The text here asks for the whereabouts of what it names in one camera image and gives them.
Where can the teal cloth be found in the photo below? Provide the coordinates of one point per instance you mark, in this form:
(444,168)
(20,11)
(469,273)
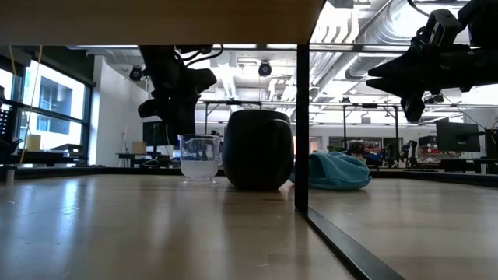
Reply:
(338,173)

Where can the red white storage bins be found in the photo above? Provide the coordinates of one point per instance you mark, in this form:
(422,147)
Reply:
(428,149)

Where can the silver ventilation duct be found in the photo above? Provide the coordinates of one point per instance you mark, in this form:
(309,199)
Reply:
(389,23)

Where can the black round ceiling camera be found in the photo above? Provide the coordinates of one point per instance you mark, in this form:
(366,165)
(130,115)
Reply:
(265,69)
(136,73)

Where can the black perforated panel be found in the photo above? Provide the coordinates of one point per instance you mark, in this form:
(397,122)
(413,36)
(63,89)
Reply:
(4,124)

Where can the background office desk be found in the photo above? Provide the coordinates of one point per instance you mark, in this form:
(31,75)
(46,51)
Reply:
(128,155)

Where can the dark background desk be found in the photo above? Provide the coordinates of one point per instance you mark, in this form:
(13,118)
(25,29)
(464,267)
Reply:
(467,161)
(39,157)

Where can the small cardboard box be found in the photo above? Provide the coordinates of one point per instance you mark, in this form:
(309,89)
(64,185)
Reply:
(139,148)

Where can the large black-framed window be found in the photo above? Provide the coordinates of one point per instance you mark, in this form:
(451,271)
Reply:
(54,97)

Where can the black background robot arm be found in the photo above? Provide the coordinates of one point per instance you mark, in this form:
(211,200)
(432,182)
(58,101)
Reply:
(410,153)

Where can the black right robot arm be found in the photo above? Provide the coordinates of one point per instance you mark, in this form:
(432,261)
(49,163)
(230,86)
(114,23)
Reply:
(484,23)

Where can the black metal rig frame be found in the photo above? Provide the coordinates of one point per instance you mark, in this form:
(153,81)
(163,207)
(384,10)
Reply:
(344,128)
(233,102)

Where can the light wooden shelf board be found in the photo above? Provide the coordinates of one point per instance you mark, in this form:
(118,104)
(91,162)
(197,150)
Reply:
(155,19)

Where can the black table edge rail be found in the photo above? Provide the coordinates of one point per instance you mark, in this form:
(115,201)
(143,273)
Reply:
(58,171)

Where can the black mug green inside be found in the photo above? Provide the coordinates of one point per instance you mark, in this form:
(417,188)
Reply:
(253,155)

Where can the clear plastic cup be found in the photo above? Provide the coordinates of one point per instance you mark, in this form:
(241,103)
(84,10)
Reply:
(200,169)

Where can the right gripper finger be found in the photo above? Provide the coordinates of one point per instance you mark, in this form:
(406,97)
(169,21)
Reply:
(408,66)
(404,86)

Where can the small white cylinder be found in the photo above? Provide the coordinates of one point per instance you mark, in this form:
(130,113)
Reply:
(9,177)

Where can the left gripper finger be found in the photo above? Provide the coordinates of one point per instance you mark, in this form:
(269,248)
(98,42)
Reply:
(170,125)
(186,125)

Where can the flat black desk device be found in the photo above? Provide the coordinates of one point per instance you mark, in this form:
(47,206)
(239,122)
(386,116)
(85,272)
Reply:
(68,149)

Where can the small black ceiling fixture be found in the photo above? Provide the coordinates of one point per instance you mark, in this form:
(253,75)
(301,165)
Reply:
(433,100)

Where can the black computer monitor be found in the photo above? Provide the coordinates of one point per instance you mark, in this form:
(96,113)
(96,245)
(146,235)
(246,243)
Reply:
(492,144)
(457,137)
(149,134)

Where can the pale yellow box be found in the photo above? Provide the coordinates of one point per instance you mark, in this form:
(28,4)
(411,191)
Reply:
(33,143)

